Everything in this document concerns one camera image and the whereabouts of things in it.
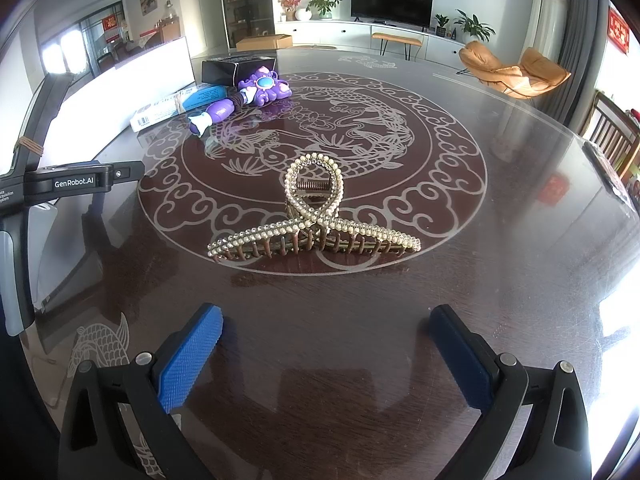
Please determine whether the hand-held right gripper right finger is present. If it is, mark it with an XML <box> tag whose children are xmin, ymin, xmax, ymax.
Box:
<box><xmin>430</xmin><ymin>304</ymin><xmax>593</xmax><ymax>480</ymax></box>

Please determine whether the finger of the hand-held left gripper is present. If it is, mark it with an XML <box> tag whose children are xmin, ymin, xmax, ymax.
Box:
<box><xmin>111</xmin><ymin>159</ymin><xmax>146</xmax><ymax>192</ymax></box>

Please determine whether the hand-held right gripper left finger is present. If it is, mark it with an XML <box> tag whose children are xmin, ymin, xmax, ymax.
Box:
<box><xmin>57</xmin><ymin>302</ymin><xmax>224</xmax><ymax>480</ymax></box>

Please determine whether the blue white medicine box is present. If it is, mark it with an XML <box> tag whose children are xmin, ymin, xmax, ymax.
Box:
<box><xmin>130</xmin><ymin>85</ymin><xmax>232</xmax><ymax>132</ymax></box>

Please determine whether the white storage box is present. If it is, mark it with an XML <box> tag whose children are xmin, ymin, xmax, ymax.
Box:
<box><xmin>27</xmin><ymin>37</ymin><xmax>197</xmax><ymax>313</ymax></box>

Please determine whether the black rectangular box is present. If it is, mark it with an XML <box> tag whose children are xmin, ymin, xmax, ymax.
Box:
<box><xmin>201</xmin><ymin>56</ymin><xmax>276</xmax><ymax>86</ymax></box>

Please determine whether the purple toy wand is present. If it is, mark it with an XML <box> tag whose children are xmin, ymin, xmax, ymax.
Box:
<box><xmin>187</xmin><ymin>66</ymin><xmax>292</xmax><ymax>138</ymax></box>

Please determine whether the pearl hair claw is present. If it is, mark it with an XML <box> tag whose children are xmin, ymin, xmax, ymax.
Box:
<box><xmin>207</xmin><ymin>152</ymin><xmax>421</xmax><ymax>263</ymax></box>

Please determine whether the dark patterned desktop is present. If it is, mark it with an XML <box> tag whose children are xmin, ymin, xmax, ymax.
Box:
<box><xmin>20</xmin><ymin>47</ymin><xmax>640</xmax><ymax>480</ymax></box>

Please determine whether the brown cardboard box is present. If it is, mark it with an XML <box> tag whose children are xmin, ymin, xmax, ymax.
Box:
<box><xmin>236</xmin><ymin>34</ymin><xmax>293</xmax><ymax>52</ymax></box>

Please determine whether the glass display cabinet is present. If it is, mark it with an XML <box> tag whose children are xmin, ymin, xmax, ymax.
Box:
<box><xmin>220</xmin><ymin>0</ymin><xmax>275</xmax><ymax>51</ymax></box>

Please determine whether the dark flat object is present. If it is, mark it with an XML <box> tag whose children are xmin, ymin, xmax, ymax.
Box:
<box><xmin>582</xmin><ymin>142</ymin><xmax>631</xmax><ymax>206</ymax></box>

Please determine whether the white television cabinet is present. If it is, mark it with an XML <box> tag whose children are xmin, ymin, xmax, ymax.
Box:
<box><xmin>274</xmin><ymin>19</ymin><xmax>468</xmax><ymax>61</ymax></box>

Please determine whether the green potted plant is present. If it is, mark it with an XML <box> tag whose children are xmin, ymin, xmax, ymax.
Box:
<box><xmin>306</xmin><ymin>0</ymin><xmax>343</xmax><ymax>20</ymax></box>

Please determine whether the wooden chair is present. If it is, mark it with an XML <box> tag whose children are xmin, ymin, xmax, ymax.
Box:
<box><xmin>580</xmin><ymin>90</ymin><xmax>640</xmax><ymax>181</ymax></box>

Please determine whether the orange lounge chair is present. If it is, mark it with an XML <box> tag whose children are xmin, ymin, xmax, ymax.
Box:
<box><xmin>459</xmin><ymin>41</ymin><xmax>572</xmax><ymax>100</ymax></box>

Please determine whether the wooden bench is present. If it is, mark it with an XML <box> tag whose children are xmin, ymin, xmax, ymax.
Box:
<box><xmin>372</xmin><ymin>32</ymin><xmax>423</xmax><ymax>61</ymax></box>

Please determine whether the black television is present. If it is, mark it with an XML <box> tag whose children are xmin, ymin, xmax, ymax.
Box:
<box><xmin>351</xmin><ymin>0</ymin><xmax>434</xmax><ymax>28</ymax></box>

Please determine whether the large leafy potted plant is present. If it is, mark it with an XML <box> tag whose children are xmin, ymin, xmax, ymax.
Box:
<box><xmin>452</xmin><ymin>9</ymin><xmax>496</xmax><ymax>43</ymax></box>

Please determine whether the grey curtain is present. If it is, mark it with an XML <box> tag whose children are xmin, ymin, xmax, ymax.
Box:
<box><xmin>555</xmin><ymin>0</ymin><xmax>608</xmax><ymax>126</ymax></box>

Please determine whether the white standing air conditioner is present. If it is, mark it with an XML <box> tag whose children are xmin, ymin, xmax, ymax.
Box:
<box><xmin>527</xmin><ymin>0</ymin><xmax>571</xmax><ymax>68</ymax></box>

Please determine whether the red window decoration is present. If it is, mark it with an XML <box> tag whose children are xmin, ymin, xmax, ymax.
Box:
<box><xmin>607</xmin><ymin>4</ymin><xmax>631</xmax><ymax>54</ymax></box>

